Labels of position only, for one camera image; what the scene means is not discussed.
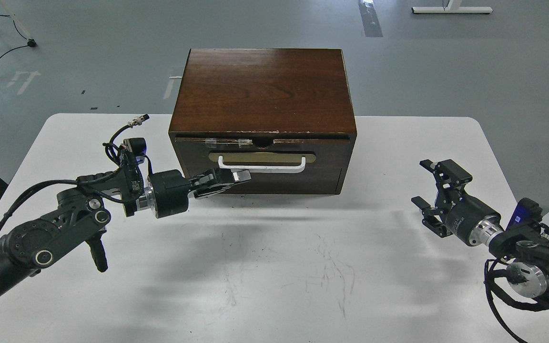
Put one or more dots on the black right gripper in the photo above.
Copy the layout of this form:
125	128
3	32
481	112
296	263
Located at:
464	216

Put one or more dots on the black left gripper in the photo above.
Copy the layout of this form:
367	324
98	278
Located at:
167	193

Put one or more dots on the wooden drawer with white handle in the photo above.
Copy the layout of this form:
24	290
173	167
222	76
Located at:
277	166

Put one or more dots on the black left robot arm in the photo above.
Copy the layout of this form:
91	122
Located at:
81	216

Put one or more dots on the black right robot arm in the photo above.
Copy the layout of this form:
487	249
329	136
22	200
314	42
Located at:
518	273

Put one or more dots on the dark wooden cabinet box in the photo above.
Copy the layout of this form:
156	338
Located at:
264	93

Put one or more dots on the white table leg base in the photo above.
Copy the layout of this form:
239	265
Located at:
451	7

